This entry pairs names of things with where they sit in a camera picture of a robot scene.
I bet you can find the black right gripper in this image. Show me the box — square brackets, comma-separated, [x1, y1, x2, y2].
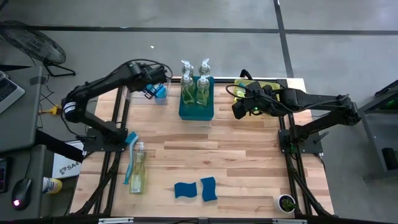
[231, 81, 282, 119]

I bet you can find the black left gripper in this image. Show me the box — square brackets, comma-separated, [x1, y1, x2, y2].
[133, 64, 169, 100]

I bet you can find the clear green dish soap bottle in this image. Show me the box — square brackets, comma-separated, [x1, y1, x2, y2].
[195, 74, 211, 106]
[181, 58, 195, 78]
[198, 57, 212, 77]
[129, 141, 147, 195]
[180, 70, 196, 105]

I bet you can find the blue sponge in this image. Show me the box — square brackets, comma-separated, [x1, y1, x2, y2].
[200, 176, 218, 202]
[174, 182, 198, 199]

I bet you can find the clear plastic bin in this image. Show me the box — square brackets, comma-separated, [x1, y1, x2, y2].
[123, 76, 171, 105]

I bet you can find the yellow translucent plastic bin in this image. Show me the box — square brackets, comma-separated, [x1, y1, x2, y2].
[233, 78, 284, 108]

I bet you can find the teal plastic bin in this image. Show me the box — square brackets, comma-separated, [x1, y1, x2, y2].
[178, 76, 215, 121]

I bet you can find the yellow power plug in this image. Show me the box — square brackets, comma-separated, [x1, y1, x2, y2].
[39, 105, 62, 116]

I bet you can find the black bar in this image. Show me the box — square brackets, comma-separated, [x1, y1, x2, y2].
[34, 129, 85, 163]

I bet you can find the small plant in white pot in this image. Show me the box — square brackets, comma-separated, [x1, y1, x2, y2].
[273, 194, 298, 215]

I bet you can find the white cardboard box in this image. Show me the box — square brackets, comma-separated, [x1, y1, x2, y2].
[51, 140, 85, 180]

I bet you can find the grey equipment stand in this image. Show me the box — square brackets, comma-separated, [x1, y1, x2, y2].
[360, 79, 398, 182]

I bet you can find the black floor fan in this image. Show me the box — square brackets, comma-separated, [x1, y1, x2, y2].
[0, 20, 77, 78]

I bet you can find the white light bar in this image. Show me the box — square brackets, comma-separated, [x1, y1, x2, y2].
[98, 217, 134, 224]
[272, 218, 309, 224]

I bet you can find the grey desk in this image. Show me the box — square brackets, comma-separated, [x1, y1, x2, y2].
[0, 65, 44, 154]
[0, 144, 47, 220]

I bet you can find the white yellow can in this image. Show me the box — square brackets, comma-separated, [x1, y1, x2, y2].
[42, 176, 63, 195]

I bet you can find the grey laptop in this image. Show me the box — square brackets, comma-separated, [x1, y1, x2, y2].
[0, 70, 26, 115]

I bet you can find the black computer mouse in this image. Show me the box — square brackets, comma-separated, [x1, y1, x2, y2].
[11, 177, 32, 212]

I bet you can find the black keyboard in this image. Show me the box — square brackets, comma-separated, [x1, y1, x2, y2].
[0, 157, 9, 194]

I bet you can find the black table frame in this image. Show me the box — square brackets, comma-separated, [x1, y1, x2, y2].
[70, 76, 336, 218]

